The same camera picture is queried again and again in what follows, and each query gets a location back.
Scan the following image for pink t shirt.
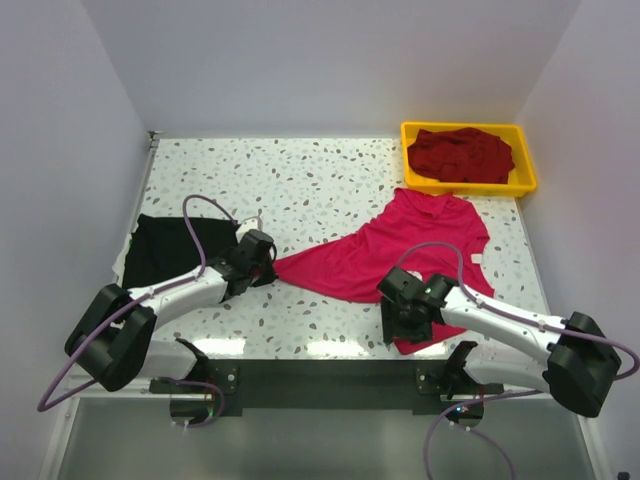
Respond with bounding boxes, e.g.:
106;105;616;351
273;187;496;356

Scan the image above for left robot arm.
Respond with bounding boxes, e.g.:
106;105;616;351
64;229;276;392

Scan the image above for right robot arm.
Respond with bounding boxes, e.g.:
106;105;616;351
378;267;621;418

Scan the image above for folded black t shirt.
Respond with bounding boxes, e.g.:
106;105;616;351
121;215;238;289

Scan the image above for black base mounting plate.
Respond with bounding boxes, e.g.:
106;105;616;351
150;359;503;420

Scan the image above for white folded t shirt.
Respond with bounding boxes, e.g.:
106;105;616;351
112;233;132;281

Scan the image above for yellow plastic bin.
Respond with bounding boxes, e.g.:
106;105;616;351
400;121;537;197

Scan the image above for dark red t shirt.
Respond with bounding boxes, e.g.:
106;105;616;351
408;127;515;184

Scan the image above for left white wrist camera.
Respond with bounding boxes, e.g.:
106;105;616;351
236;215;263;237

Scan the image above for aluminium table frame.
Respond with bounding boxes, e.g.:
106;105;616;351
37;130;601;480

